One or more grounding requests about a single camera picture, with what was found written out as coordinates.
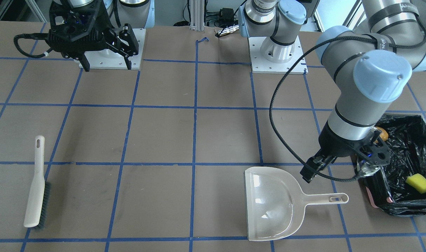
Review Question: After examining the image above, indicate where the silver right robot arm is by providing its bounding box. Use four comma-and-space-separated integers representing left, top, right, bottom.
45, 0, 155, 72

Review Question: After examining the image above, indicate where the beige hand brush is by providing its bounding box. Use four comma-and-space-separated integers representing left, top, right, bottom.
24, 135, 51, 230

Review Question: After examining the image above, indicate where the yellow green sponge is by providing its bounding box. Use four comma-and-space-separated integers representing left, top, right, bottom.
405, 174, 426, 194

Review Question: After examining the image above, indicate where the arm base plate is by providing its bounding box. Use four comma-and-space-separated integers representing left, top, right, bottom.
79, 28, 146, 70
248, 37, 308, 75

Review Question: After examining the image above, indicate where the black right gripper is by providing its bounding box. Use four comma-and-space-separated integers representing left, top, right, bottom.
45, 0, 139, 72

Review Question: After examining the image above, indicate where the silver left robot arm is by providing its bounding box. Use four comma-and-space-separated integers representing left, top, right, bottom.
238, 0, 426, 183

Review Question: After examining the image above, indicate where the beige plastic dustpan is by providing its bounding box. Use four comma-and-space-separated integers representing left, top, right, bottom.
244, 166, 349, 242

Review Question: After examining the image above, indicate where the yellow toy potato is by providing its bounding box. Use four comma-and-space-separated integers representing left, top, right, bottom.
375, 126, 389, 142

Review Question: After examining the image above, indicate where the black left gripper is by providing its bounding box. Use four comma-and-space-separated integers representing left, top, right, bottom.
300, 124, 391, 183

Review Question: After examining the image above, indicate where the aluminium frame post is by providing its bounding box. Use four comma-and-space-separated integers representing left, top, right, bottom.
188, 0, 206, 32

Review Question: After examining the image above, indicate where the silver cable connector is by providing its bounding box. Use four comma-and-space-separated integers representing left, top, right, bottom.
215, 24, 240, 38

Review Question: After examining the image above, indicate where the black braided cable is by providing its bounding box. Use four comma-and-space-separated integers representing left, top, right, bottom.
271, 35, 378, 182

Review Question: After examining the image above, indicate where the bin with black bag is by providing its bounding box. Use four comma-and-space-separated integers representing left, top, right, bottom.
362, 113, 426, 217

